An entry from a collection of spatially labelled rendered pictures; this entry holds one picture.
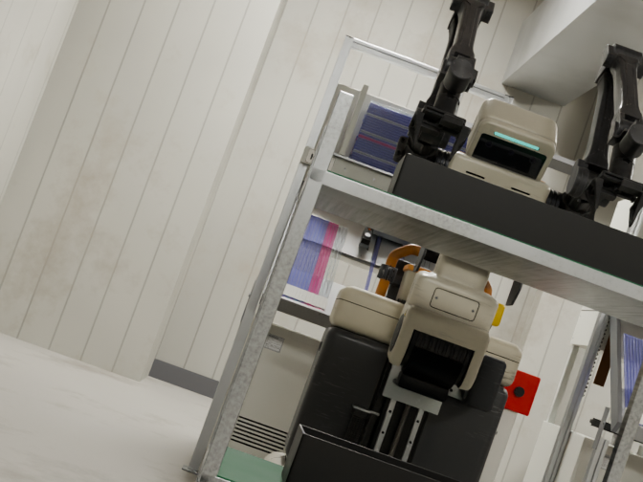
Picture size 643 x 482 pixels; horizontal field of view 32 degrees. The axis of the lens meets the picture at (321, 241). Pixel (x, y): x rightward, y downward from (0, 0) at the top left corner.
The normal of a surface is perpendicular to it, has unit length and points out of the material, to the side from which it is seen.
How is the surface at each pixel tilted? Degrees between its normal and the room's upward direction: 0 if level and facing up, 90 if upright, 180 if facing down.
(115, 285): 90
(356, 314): 90
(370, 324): 90
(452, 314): 98
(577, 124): 90
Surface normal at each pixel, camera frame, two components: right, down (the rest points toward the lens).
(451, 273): 0.00, 0.07
